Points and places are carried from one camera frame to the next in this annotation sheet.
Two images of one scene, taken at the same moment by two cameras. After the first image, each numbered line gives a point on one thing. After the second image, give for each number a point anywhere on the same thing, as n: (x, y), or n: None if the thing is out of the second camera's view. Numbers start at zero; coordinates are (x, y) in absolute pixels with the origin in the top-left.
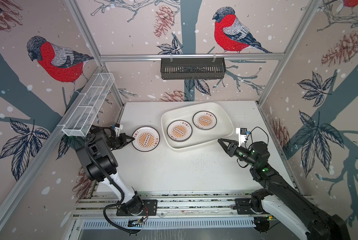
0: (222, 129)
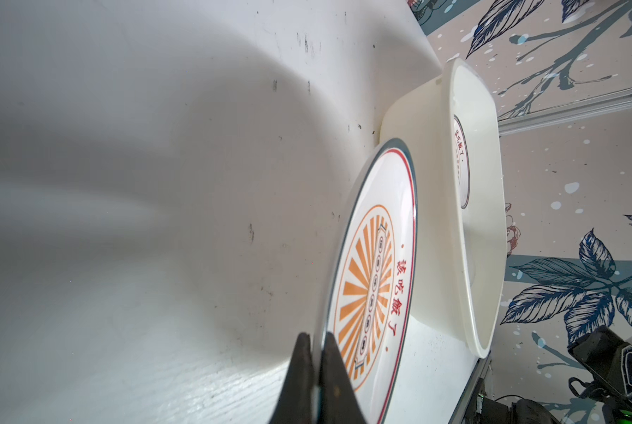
0: (453, 135)
